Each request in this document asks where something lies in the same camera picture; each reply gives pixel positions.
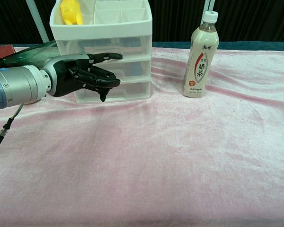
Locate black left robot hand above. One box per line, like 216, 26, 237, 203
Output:
43, 52, 123, 103

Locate white plastic drawer organizer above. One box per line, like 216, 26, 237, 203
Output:
49, 0, 153, 104

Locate clear plastic container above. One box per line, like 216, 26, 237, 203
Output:
85, 58, 152, 83
75, 80, 152, 102
56, 35, 152, 61

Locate green translucent plastic bottle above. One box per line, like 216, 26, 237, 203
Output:
1, 40, 60, 65

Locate red brick block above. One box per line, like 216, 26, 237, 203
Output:
0, 44, 16, 63

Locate yellow rubber chicken toy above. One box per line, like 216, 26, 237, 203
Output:
59, 0, 83, 26

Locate pink velvet table cloth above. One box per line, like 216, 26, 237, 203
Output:
0, 46, 284, 227

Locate milk tea bottle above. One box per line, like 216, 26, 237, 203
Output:
182, 10, 220, 98

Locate white frame post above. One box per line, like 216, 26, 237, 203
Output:
25, 0, 49, 44
204, 0, 216, 13

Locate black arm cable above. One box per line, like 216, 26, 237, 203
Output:
0, 103, 25, 144

